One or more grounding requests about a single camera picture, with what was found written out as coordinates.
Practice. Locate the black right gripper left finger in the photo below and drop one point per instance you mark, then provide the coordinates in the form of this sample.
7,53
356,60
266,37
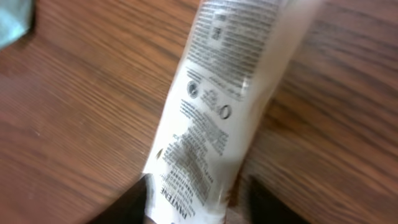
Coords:
128,208

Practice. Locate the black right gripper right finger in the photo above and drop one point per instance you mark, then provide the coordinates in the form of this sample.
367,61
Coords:
266,208

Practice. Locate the white tube gold cap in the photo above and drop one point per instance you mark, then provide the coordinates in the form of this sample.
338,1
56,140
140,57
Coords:
234,59

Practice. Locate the teal snack packet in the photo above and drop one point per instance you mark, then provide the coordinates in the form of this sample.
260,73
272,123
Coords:
16,20

